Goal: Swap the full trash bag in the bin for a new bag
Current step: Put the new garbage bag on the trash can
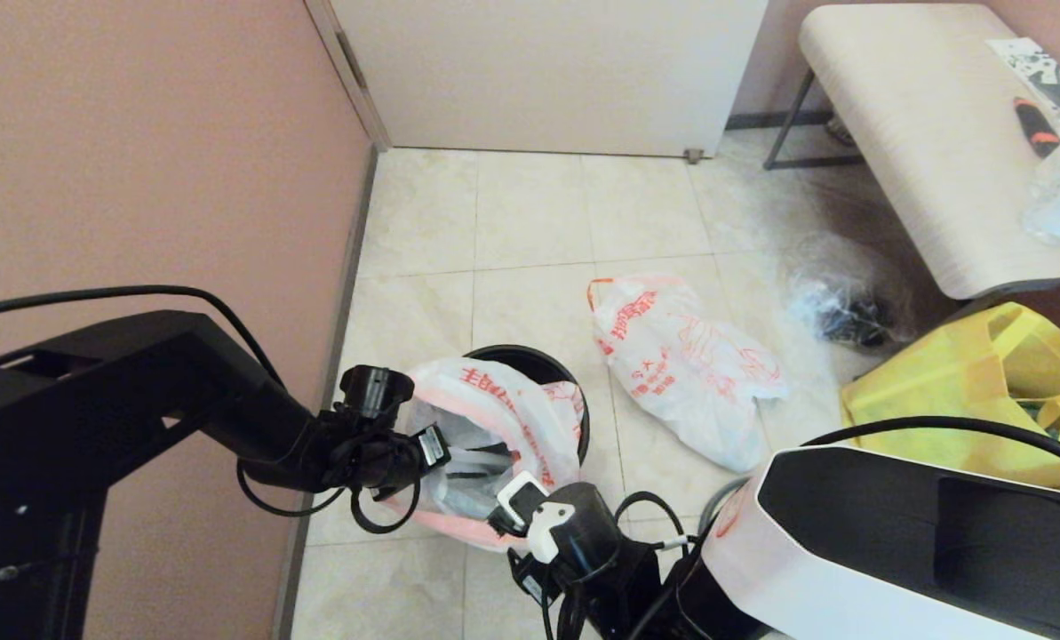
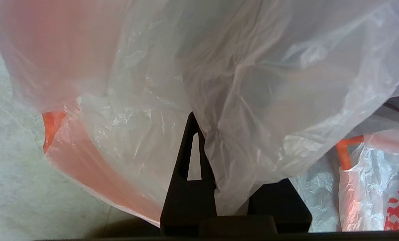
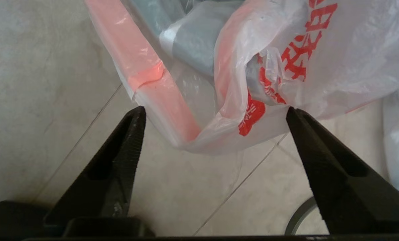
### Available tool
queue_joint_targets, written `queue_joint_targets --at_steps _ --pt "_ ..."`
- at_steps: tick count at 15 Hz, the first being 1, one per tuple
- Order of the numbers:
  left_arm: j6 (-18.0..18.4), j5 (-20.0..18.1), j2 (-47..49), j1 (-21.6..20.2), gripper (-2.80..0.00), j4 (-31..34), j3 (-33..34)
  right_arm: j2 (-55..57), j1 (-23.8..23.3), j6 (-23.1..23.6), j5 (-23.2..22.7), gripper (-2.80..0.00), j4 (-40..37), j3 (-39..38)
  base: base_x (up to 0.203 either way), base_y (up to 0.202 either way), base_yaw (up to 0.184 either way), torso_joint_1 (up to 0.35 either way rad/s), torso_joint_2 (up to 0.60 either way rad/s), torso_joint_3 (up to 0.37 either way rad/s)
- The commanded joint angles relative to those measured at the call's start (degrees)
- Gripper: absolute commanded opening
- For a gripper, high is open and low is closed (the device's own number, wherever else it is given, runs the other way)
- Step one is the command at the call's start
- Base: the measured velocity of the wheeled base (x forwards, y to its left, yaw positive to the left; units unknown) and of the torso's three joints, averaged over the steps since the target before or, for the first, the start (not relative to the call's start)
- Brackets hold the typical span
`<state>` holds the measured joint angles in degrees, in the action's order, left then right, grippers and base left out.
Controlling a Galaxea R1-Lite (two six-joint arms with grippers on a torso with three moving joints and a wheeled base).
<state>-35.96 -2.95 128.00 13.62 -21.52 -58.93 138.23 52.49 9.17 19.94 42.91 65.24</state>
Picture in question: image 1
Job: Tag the beige door frame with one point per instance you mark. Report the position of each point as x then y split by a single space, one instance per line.
348 71

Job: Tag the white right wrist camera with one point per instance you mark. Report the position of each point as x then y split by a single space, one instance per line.
530 507

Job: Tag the small metal door stop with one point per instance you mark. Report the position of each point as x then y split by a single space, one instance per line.
692 156

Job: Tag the white red-printed plastic bag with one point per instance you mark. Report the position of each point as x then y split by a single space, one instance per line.
698 373

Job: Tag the beige wooden table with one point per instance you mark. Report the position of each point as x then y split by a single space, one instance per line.
920 133

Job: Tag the yellow fabric tote bag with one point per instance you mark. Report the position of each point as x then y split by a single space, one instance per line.
938 400

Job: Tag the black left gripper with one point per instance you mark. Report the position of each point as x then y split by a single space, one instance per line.
405 462

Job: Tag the black white printed leaflet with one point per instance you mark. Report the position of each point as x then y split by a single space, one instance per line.
1032 69

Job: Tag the black round trash bin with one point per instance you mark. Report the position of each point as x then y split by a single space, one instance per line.
530 353

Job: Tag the white door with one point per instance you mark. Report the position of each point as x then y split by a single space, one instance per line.
547 71

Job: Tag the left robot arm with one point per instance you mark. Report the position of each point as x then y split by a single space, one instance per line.
94 418

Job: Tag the black orange tool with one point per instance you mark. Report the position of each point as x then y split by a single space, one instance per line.
1032 127

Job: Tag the clear bag with dark contents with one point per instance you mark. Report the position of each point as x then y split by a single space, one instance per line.
836 307

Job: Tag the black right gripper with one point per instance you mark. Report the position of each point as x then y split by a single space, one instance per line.
538 582

